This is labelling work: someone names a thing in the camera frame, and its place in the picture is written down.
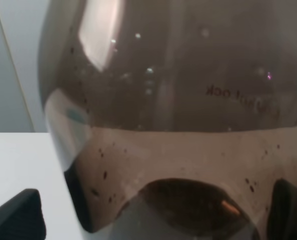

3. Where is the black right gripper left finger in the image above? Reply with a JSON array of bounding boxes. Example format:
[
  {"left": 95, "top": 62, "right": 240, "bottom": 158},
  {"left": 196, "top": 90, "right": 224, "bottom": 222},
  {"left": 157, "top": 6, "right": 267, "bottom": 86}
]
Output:
[{"left": 0, "top": 188, "right": 47, "bottom": 240}]

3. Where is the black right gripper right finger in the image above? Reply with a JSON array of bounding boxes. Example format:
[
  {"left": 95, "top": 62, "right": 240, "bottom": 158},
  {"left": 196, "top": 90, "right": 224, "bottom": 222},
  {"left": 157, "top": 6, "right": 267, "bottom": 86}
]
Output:
[{"left": 266, "top": 179, "right": 297, "bottom": 240}]

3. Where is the smoky transparent water bottle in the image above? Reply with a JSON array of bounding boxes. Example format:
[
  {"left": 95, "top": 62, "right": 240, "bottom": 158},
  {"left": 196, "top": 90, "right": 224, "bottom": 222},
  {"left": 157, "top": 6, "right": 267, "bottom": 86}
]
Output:
[{"left": 38, "top": 0, "right": 297, "bottom": 240}]

